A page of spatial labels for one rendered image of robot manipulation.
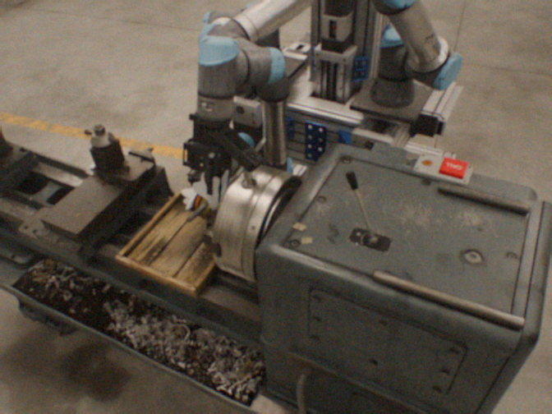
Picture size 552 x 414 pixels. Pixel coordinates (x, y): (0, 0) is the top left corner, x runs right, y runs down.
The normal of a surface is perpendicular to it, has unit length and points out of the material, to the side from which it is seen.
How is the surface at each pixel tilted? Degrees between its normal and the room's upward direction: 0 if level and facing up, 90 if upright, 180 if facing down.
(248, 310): 0
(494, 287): 0
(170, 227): 0
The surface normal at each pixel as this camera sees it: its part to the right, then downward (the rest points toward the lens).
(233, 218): -0.33, -0.10
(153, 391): -0.04, -0.72
